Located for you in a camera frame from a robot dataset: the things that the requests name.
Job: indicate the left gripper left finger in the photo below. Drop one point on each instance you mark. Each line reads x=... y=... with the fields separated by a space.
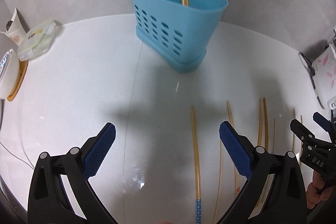
x=48 y=201

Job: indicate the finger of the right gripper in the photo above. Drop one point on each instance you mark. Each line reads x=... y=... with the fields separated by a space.
x=301 y=131
x=322 y=122

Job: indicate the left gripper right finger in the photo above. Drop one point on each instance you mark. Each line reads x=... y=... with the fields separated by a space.
x=274 y=191

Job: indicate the blue patterned bamboo chopstick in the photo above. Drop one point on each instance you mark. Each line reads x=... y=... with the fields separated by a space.
x=198 y=218

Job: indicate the bamboo chopstick green pattern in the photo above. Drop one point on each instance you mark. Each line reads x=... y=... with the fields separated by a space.
x=263 y=124

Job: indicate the right hand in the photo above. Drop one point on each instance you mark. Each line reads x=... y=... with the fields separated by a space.
x=312 y=196

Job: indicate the white floral rice cooker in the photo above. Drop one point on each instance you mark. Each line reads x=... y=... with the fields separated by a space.
x=324 y=69

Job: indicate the plain bamboo chopstick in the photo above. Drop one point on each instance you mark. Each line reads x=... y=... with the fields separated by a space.
x=219 y=183

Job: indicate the orange round coaster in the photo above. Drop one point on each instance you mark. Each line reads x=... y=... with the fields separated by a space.
x=22 y=72

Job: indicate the blue plastic utensil holder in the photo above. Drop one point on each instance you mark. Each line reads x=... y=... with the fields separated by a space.
x=179 y=34

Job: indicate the clear food container green lid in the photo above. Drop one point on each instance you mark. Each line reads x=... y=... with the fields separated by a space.
x=37 y=42

